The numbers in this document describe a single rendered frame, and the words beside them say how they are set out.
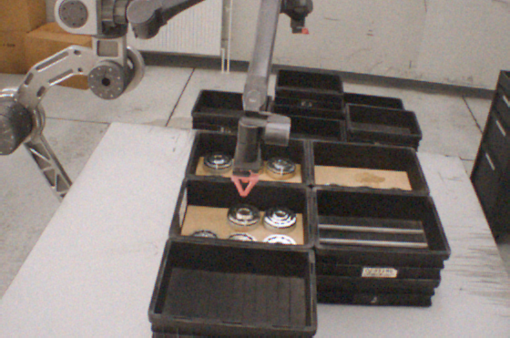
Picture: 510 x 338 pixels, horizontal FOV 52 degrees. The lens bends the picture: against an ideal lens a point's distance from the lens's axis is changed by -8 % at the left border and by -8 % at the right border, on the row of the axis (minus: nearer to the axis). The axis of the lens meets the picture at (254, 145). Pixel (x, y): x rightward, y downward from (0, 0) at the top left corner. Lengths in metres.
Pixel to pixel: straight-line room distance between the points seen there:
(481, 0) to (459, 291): 3.37
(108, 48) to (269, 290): 0.96
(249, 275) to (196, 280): 0.15
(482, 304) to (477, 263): 0.20
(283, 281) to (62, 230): 0.80
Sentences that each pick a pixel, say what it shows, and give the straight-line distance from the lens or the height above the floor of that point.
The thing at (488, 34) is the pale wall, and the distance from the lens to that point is 4.98.
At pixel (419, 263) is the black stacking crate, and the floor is 0.88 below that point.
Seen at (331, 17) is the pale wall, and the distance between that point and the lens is 4.71.
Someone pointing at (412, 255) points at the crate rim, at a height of 0.92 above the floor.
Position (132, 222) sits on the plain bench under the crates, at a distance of 1.96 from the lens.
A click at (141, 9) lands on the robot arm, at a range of 1.53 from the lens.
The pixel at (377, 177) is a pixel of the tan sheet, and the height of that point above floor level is 0.83.
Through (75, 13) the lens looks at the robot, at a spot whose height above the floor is 1.45.
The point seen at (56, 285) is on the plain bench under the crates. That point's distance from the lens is 1.76.
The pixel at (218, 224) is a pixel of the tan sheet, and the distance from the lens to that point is 1.74.
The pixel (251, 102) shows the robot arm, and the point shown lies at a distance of 1.39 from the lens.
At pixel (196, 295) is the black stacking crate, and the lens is 1.51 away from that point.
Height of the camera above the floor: 1.91
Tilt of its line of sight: 30 degrees down
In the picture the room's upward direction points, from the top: 4 degrees clockwise
